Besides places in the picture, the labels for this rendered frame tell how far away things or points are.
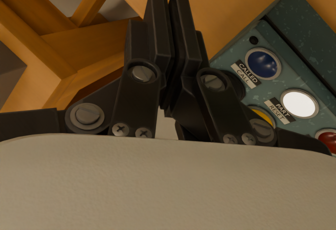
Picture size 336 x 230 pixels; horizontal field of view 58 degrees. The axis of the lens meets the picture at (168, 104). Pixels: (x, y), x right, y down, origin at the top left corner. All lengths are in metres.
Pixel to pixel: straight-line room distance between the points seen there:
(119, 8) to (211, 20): 1.03
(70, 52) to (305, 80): 0.33
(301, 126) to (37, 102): 0.31
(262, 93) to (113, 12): 1.10
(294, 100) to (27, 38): 0.32
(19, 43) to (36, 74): 0.04
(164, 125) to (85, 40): 0.87
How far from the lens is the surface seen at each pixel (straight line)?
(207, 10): 0.25
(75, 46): 0.47
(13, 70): 0.39
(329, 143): 0.22
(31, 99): 0.42
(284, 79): 0.21
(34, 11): 0.53
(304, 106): 0.21
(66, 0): 1.38
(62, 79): 0.39
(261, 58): 0.20
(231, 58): 0.21
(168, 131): 1.32
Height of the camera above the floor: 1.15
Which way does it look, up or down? 64 degrees down
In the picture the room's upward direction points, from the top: 140 degrees counter-clockwise
